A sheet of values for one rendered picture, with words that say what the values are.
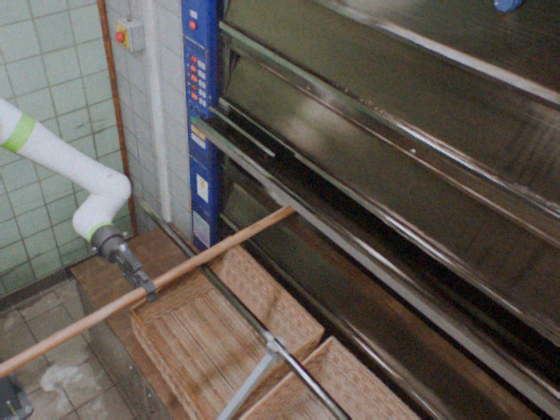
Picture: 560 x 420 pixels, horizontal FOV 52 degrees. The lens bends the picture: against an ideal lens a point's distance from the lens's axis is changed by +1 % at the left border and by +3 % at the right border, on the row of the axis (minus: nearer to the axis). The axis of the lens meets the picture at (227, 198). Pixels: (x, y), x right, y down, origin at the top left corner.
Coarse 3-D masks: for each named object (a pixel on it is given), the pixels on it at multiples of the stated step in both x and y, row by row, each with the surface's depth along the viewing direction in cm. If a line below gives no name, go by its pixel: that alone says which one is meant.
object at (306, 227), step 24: (240, 168) 204; (264, 192) 194; (288, 216) 188; (312, 240) 182; (360, 264) 169; (384, 288) 162; (408, 312) 157; (432, 336) 153; (456, 360) 149; (480, 360) 145; (504, 384) 140; (528, 408) 136
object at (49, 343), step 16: (288, 208) 184; (256, 224) 178; (224, 240) 173; (240, 240) 174; (208, 256) 168; (176, 272) 163; (112, 304) 154; (128, 304) 156; (80, 320) 151; (96, 320) 151; (64, 336) 147; (32, 352) 143; (0, 368) 140; (16, 368) 142
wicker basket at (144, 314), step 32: (224, 256) 228; (160, 288) 215; (192, 288) 227; (160, 320) 225; (224, 320) 226; (160, 352) 198; (192, 352) 214; (224, 352) 214; (256, 352) 214; (192, 384) 204; (224, 384) 204; (192, 416) 193
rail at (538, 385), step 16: (208, 128) 179; (256, 160) 166; (272, 176) 160; (288, 192) 156; (336, 224) 145; (352, 240) 141; (368, 256) 138; (400, 272) 133; (416, 288) 129; (432, 304) 127; (448, 320) 124; (480, 336) 120; (496, 352) 117; (512, 368) 115; (528, 384) 113; (544, 384) 112
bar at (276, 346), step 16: (144, 208) 189; (160, 224) 183; (176, 240) 177; (192, 256) 172; (208, 272) 167; (224, 288) 162; (240, 304) 158; (256, 320) 154; (272, 336) 150; (272, 352) 148; (288, 352) 147; (256, 368) 151; (304, 368) 143; (256, 384) 153; (304, 384) 142; (320, 384) 140; (240, 400) 152; (320, 400) 138; (224, 416) 153; (336, 416) 135
